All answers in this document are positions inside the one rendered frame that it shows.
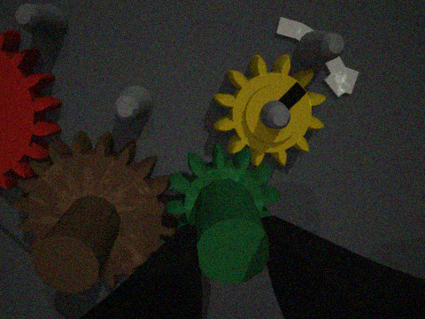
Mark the yellow gear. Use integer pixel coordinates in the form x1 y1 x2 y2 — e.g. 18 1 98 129
212 54 326 166

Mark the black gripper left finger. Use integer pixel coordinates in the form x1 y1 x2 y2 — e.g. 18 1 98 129
79 224 203 319

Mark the orange gear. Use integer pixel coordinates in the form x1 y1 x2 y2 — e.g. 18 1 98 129
13 131 178 293

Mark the red gear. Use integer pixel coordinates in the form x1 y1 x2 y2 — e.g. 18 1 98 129
0 29 61 191

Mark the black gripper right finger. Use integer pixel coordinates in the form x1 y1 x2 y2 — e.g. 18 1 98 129
262 216 425 319

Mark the green gear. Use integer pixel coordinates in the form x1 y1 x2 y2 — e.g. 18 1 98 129
166 142 281 284

